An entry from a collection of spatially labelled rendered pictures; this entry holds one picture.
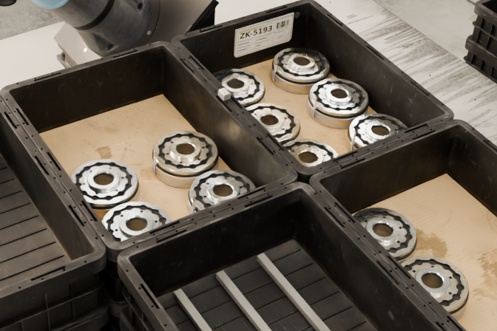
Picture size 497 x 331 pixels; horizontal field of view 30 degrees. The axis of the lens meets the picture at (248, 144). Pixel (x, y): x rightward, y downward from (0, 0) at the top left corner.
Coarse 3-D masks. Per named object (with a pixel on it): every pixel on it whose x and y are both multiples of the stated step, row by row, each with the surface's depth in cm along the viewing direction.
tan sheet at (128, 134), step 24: (96, 120) 154; (120, 120) 154; (144, 120) 155; (168, 120) 155; (48, 144) 149; (72, 144) 149; (96, 144) 149; (120, 144) 150; (144, 144) 150; (72, 168) 145; (144, 168) 146; (144, 192) 142; (168, 192) 142
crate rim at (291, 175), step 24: (144, 48) 154; (168, 48) 154; (72, 72) 147; (192, 72) 149; (216, 96) 145; (240, 120) 140; (264, 144) 137; (288, 168) 133; (72, 192) 126; (264, 192) 128; (96, 216) 123; (192, 216) 124; (144, 240) 120
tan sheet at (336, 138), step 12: (252, 72) 167; (264, 72) 168; (264, 84) 165; (276, 96) 162; (288, 96) 163; (300, 96) 163; (288, 108) 160; (300, 108) 160; (300, 120) 157; (312, 120) 158; (300, 132) 155; (312, 132) 155; (324, 132) 155; (336, 132) 156; (336, 144) 153
